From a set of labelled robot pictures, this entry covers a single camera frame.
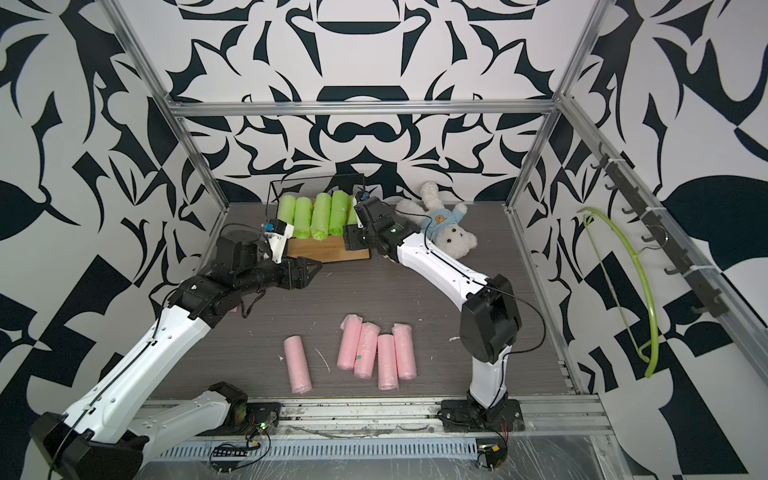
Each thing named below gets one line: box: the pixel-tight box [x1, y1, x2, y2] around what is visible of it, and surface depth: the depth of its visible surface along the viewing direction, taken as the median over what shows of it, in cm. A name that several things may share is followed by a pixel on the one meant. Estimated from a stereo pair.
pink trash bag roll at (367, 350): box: [353, 322, 381, 379], surface depth 83 cm
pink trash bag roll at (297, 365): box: [283, 335, 313, 395], surface depth 81 cm
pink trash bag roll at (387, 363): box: [377, 333, 399, 391], surface depth 82 cm
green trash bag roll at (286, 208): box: [277, 194, 297, 226], surface depth 93 cm
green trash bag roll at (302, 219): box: [294, 196, 313, 239], surface depth 93 cm
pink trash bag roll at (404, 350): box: [392, 323, 417, 380], surface depth 84 cm
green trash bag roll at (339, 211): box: [328, 190, 351, 237], surface depth 93 cm
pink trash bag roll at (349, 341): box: [336, 314, 363, 371], surface depth 86 cm
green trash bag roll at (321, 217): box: [311, 192, 331, 242], surface depth 91 cm
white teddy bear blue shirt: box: [396, 182, 478, 259], surface depth 109 cm
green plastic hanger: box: [577, 207, 660, 378], surface depth 67 cm
